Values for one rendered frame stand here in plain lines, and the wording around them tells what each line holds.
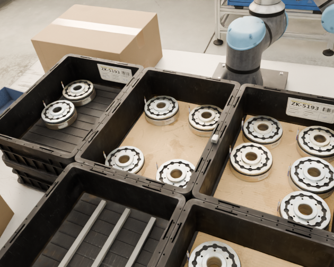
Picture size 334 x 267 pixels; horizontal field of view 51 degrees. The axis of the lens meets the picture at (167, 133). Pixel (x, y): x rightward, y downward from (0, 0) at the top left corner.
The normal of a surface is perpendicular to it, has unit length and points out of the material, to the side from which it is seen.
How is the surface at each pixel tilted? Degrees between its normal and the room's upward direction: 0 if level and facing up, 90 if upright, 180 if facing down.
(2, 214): 90
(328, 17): 86
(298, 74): 0
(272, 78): 4
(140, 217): 0
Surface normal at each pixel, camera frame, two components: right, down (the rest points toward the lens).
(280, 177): -0.11, -0.70
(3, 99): 0.88, 0.26
